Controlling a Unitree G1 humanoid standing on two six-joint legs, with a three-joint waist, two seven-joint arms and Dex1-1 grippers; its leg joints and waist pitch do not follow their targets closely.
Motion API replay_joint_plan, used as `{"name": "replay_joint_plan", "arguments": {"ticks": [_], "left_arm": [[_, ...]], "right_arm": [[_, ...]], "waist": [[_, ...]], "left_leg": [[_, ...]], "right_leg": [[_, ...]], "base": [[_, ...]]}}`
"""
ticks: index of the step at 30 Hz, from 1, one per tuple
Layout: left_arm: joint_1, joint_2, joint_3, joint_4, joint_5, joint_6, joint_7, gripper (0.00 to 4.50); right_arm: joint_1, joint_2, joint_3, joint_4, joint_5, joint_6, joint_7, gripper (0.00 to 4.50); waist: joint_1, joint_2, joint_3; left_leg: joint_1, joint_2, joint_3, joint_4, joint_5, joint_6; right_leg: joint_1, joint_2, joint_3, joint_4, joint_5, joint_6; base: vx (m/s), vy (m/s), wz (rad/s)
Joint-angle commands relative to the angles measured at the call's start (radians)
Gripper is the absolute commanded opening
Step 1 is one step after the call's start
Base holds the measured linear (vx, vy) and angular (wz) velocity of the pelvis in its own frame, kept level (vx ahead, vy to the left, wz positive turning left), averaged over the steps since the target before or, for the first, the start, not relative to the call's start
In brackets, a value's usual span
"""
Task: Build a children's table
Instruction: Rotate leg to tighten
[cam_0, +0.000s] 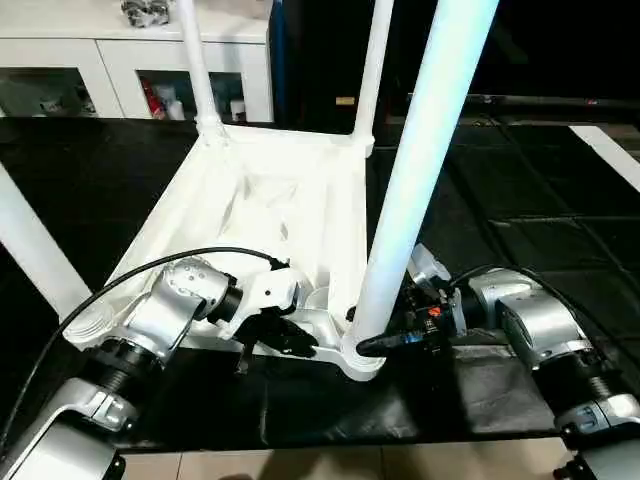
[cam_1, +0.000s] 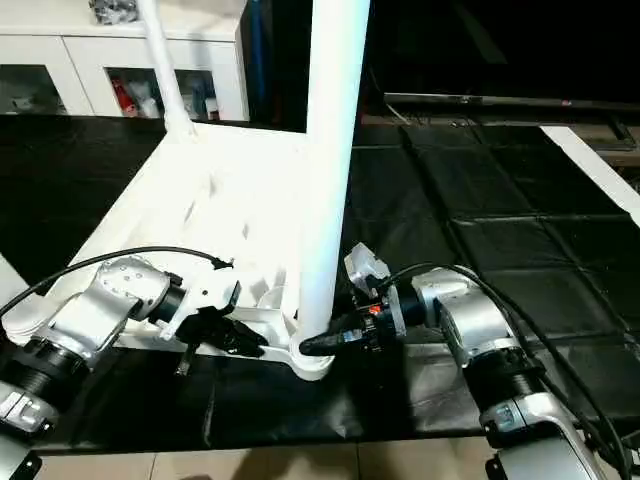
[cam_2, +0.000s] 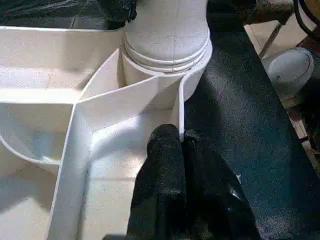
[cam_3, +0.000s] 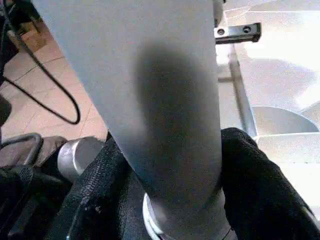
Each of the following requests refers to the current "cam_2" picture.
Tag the black work mat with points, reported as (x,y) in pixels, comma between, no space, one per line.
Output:
(240,125)

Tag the white plastic table leg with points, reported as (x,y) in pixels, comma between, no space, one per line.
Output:
(165,30)

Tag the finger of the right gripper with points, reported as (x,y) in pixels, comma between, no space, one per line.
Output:
(245,10)
(119,9)

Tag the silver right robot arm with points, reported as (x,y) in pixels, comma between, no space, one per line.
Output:
(290,70)

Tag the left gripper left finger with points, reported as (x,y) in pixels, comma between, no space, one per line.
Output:
(162,190)

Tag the white plastic table top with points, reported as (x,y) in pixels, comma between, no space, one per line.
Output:
(100,115)

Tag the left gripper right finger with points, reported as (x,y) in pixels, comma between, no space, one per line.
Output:
(215,200)

